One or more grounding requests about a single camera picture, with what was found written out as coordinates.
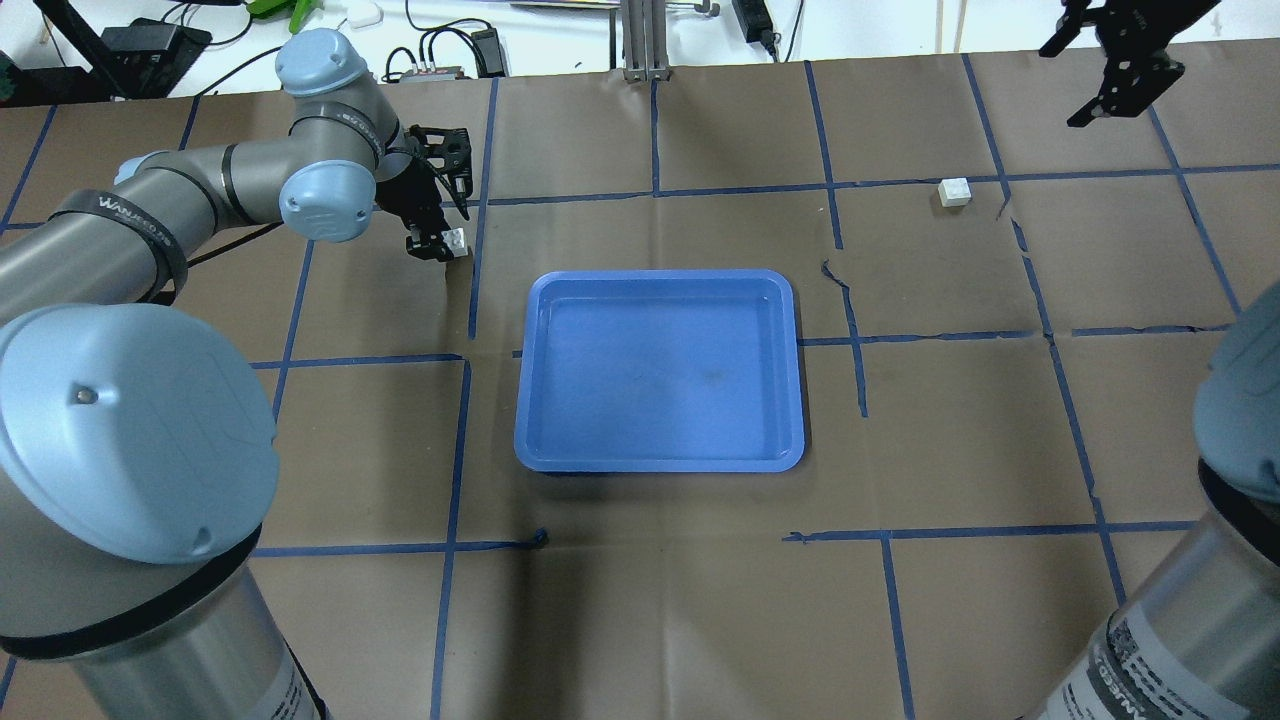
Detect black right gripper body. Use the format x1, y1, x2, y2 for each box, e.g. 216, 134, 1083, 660
1060, 1, 1219, 69

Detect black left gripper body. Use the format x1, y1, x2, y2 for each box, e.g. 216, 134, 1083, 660
378, 126, 474, 234

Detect white block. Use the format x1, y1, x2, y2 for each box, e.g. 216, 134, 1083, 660
442, 227, 471, 259
936, 177, 973, 209

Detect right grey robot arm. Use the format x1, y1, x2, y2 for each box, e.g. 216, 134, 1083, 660
1030, 286, 1279, 719

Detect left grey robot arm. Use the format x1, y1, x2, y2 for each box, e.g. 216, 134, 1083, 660
1, 28, 468, 719

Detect blue plastic tray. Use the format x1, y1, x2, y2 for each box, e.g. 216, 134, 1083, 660
515, 269, 806, 474

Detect black power adapter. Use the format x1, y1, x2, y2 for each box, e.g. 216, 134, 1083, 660
731, 0, 780, 61

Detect brown paper table cover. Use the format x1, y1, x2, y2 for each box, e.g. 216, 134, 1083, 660
0, 44, 1280, 720

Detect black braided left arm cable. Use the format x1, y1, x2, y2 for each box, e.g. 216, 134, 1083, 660
150, 150, 471, 306

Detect black cable bundle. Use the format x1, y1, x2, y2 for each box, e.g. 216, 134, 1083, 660
340, 0, 511, 83

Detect aluminium frame post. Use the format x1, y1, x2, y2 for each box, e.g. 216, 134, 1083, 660
620, 0, 671, 85

